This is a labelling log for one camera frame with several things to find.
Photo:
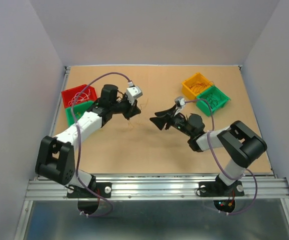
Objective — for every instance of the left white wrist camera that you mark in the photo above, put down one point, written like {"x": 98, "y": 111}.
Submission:
{"x": 133, "y": 93}

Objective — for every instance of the aluminium frame rail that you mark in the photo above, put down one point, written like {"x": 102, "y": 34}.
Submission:
{"x": 154, "y": 174}

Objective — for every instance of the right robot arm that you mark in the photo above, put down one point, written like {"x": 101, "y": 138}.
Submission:
{"x": 242, "y": 144}

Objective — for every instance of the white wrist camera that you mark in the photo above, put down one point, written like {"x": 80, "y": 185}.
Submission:
{"x": 180, "y": 103}
{"x": 133, "y": 93}

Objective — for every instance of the red plastic bin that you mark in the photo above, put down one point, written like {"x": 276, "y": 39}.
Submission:
{"x": 70, "y": 95}

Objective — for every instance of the green plastic bin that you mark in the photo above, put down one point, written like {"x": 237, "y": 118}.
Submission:
{"x": 214, "y": 97}
{"x": 78, "y": 110}

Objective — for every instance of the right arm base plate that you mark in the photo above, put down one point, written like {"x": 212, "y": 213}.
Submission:
{"x": 208, "y": 189}

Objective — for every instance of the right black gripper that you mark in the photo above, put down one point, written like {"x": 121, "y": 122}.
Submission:
{"x": 160, "y": 121}

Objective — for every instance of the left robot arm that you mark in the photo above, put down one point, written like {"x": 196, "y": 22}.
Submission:
{"x": 56, "y": 155}

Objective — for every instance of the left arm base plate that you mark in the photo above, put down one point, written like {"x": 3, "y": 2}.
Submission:
{"x": 104, "y": 189}

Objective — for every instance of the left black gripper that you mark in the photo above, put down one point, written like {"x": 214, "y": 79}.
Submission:
{"x": 135, "y": 110}

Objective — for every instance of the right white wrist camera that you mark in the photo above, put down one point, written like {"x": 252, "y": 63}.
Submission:
{"x": 180, "y": 103}

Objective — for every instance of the yellow plastic bin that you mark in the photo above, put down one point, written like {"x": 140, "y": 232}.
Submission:
{"x": 195, "y": 85}

